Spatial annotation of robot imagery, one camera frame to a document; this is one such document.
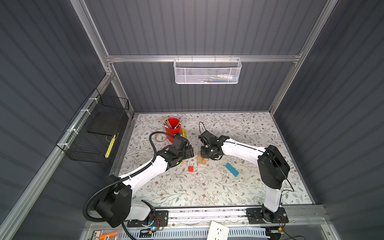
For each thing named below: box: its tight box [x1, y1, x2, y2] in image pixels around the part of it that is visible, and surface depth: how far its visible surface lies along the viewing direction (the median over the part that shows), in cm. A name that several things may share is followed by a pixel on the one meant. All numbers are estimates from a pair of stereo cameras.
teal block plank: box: [225, 163, 240, 177], surface depth 93 cm
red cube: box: [188, 166, 194, 173], surface depth 93 cm
